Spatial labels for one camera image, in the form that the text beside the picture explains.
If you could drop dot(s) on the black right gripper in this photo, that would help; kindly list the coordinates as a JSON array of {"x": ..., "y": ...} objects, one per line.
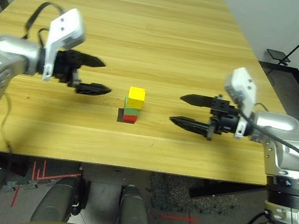
[{"x": 224, "y": 116}]

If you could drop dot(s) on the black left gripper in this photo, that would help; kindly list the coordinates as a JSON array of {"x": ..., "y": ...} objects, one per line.
[{"x": 65, "y": 67}]

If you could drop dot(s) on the yellow wooden block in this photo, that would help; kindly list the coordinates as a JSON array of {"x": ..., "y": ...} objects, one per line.
[{"x": 137, "y": 97}]

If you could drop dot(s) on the green wooden block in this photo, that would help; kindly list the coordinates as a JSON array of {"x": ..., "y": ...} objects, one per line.
[{"x": 131, "y": 111}]

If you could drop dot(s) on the red wooden block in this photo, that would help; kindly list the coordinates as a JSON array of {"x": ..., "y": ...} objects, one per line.
[{"x": 129, "y": 118}]

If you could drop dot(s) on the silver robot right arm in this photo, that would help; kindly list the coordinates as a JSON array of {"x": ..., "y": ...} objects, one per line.
[{"x": 288, "y": 158}]

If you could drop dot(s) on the black square pad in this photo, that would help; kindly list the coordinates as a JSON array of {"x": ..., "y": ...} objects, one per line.
[{"x": 120, "y": 115}]

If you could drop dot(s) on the dark grey floor mat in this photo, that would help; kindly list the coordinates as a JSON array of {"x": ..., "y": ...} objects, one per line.
[{"x": 176, "y": 194}]

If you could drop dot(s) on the black flat stand plate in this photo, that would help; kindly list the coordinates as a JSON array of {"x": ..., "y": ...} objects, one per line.
[{"x": 278, "y": 55}]

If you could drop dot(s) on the grey robot right foot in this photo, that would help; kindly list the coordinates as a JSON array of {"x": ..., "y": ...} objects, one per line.
[{"x": 135, "y": 216}]

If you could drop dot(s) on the grey robot foot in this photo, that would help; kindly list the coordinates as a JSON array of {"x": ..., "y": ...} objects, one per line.
[
  {"x": 135, "y": 216},
  {"x": 55, "y": 199}
]

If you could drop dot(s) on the grey robot left foot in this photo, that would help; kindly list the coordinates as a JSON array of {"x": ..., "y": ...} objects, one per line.
[{"x": 55, "y": 199}]

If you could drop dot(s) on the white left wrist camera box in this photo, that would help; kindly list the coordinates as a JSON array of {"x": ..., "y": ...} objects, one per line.
[{"x": 67, "y": 26}]

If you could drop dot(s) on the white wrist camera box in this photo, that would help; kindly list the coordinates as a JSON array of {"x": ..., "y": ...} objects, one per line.
[
  {"x": 241, "y": 84},
  {"x": 67, "y": 26}
]

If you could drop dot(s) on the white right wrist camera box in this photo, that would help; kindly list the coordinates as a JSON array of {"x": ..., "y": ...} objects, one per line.
[{"x": 241, "y": 84}]

